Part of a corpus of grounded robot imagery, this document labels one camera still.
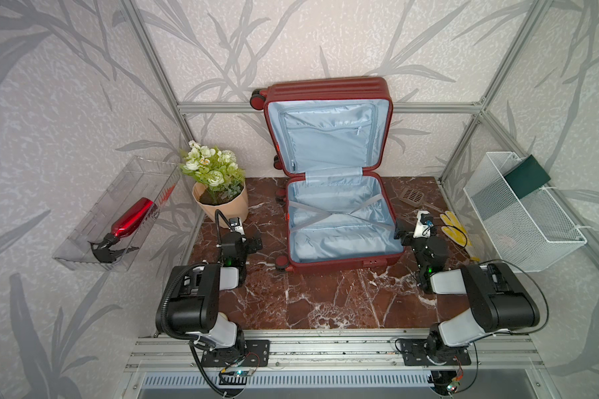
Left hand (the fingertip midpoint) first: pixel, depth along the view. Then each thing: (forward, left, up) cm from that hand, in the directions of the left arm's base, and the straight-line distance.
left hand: (245, 231), depth 94 cm
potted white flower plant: (+8, +7, +19) cm, 22 cm away
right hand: (+1, -62, +8) cm, 62 cm away
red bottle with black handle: (-15, +22, +28) cm, 38 cm away
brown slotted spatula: (+21, -73, -4) cm, 76 cm away
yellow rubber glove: (+4, -85, -4) cm, 85 cm away
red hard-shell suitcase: (+25, -34, +25) cm, 48 cm away
